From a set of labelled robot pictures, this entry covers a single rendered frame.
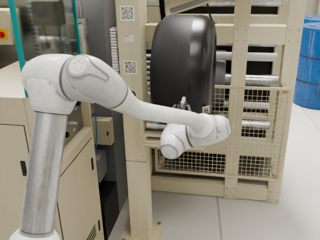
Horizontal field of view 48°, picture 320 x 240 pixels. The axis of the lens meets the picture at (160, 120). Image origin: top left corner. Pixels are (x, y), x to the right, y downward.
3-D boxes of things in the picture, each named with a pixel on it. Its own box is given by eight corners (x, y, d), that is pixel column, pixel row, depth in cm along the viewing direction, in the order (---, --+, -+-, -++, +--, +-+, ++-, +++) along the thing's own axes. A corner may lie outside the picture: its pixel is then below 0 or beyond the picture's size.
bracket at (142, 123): (138, 136, 204) (138, 120, 200) (153, 110, 240) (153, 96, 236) (145, 137, 203) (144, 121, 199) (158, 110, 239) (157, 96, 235)
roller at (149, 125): (145, 130, 207) (144, 125, 204) (146, 123, 210) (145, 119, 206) (206, 134, 201) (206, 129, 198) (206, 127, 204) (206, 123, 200)
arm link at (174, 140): (168, 144, 159) (196, 137, 155) (162, 166, 146) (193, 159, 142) (159, 124, 155) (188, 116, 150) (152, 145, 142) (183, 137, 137)
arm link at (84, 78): (134, 75, 109) (98, 71, 116) (100, 43, 94) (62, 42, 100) (120, 115, 106) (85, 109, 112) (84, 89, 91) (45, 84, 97)
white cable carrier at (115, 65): (115, 110, 214) (109, 28, 195) (117, 107, 219) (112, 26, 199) (123, 110, 213) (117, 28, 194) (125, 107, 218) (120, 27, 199)
